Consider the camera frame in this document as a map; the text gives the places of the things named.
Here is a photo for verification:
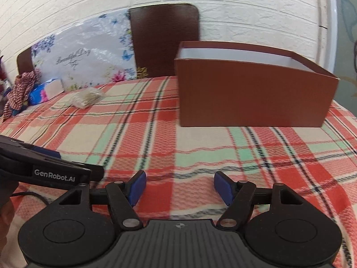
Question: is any clear bag of beads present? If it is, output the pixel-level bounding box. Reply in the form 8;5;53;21
56;87;105;109

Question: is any person's left hand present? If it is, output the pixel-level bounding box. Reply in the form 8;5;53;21
0;199;15;250

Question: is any red plaid blanket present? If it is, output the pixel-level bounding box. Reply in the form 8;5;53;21
1;77;356;267

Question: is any blue floral tissue pack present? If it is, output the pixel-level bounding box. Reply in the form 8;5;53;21
28;79;64;105

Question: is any red checkered cloth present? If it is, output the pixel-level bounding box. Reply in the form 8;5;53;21
2;71;40;122

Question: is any pile of clutter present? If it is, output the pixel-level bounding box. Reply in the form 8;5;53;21
0;56;7;96

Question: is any brown cardboard shoe box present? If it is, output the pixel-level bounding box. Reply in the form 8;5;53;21
174;41;339;127

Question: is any dark brown wooden headboard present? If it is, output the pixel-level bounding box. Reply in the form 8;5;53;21
17;4;200;79

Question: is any black cable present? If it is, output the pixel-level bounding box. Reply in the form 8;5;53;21
11;191;55;205

